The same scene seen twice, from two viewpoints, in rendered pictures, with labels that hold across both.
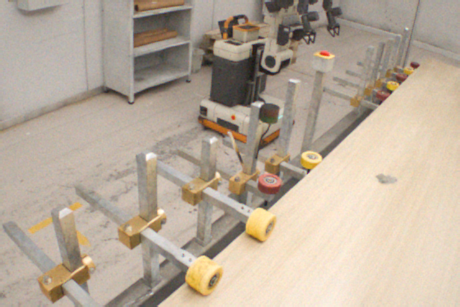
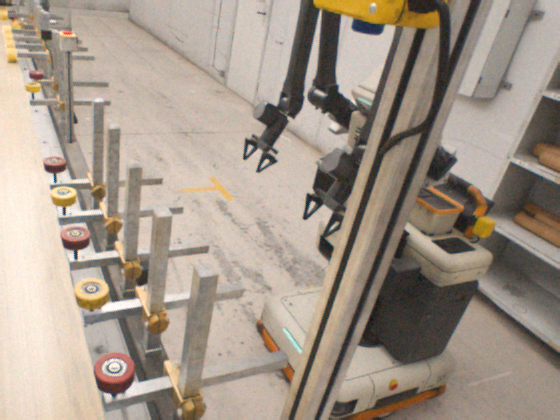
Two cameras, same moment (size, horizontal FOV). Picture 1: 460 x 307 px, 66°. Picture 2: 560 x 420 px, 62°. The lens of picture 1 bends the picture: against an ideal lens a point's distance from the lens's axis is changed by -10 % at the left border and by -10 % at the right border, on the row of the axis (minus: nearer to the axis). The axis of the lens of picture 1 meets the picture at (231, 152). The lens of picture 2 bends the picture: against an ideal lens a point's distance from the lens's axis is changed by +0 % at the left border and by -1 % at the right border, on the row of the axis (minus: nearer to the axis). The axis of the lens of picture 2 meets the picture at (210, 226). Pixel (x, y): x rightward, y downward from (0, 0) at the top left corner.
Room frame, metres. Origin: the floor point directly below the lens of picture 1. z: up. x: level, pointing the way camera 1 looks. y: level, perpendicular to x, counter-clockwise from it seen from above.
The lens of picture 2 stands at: (3.43, -1.87, 1.63)
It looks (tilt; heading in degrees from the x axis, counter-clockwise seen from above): 31 degrees down; 120
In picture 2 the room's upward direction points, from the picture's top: 8 degrees clockwise
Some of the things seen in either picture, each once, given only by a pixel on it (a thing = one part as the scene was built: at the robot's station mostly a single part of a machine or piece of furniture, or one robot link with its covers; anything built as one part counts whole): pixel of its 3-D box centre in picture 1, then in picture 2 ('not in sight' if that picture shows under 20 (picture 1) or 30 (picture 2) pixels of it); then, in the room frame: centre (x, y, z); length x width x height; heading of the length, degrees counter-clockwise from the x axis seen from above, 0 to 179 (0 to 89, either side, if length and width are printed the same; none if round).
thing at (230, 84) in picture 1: (245, 65); (396, 266); (3.29, -0.03, 0.59); 0.55 x 0.34 x 0.83; 147
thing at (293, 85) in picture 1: (285, 134); (62, 82); (1.42, -0.21, 0.93); 0.04 x 0.04 x 0.48; 57
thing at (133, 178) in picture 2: (384, 70); (130, 239); (2.68, -1.02, 0.89); 0.04 x 0.04 x 0.48; 57
